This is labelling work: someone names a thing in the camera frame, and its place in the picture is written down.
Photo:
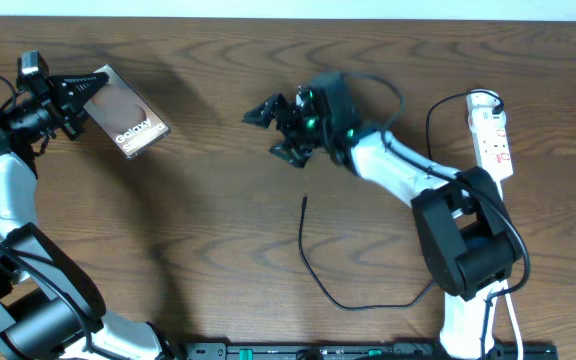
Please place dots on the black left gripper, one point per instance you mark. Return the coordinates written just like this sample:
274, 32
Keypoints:
66, 86

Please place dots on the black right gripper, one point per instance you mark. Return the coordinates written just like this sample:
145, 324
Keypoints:
296, 156

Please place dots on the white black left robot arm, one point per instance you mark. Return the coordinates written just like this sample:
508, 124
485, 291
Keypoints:
49, 307

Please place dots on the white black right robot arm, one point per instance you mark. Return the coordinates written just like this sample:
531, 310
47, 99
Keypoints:
468, 240

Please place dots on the white charger adapter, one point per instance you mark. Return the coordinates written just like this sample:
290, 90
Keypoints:
483, 119

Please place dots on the white power strip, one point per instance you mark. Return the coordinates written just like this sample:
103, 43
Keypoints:
491, 148

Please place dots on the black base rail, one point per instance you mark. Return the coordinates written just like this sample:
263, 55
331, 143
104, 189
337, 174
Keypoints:
424, 350

